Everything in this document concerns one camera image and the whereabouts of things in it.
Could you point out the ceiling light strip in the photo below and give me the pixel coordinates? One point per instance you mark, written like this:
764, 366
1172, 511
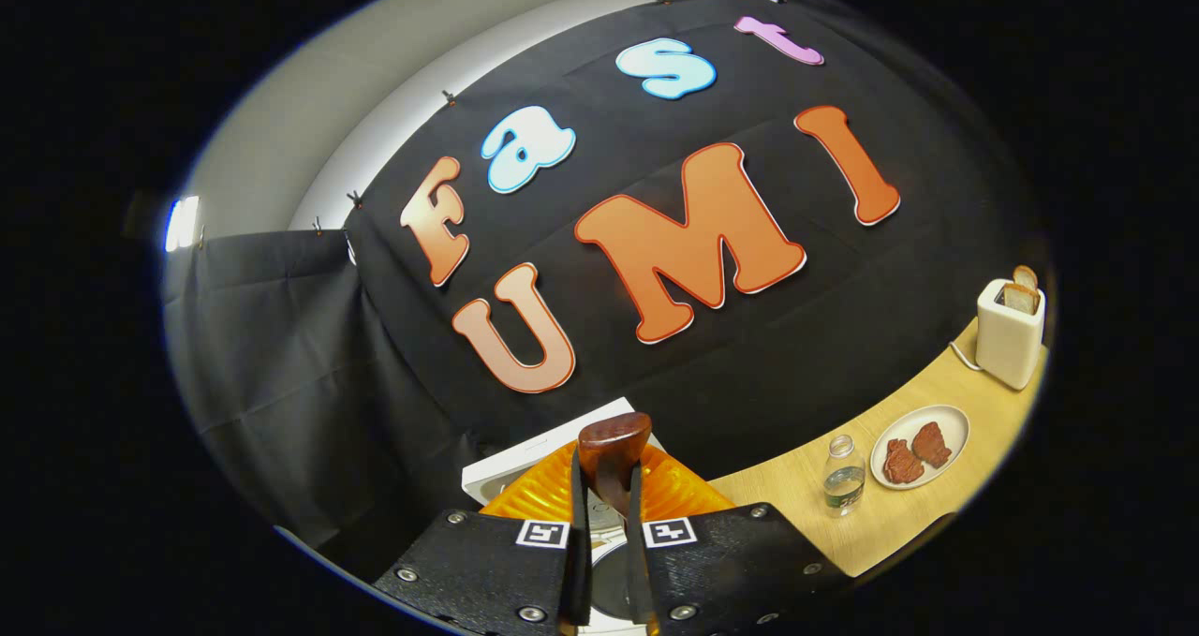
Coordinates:
182, 224

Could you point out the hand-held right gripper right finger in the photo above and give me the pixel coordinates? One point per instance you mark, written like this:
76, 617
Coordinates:
639, 561

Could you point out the dark wooden spoon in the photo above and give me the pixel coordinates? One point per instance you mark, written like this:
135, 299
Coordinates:
614, 444

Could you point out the white round plate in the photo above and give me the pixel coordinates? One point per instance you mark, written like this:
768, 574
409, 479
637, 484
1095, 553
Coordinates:
954, 425

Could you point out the clear plastic water bottle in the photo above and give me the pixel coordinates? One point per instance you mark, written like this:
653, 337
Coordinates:
844, 481

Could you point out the white toaster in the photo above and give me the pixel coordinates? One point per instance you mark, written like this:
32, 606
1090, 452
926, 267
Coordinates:
1010, 346

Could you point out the black backdrop cloth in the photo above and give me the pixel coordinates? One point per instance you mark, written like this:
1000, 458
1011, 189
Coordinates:
375, 355

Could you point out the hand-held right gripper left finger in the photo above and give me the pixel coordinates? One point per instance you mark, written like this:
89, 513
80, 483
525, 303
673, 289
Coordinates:
579, 561

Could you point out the white rice cooker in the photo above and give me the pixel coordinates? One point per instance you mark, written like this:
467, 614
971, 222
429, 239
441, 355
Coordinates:
525, 463

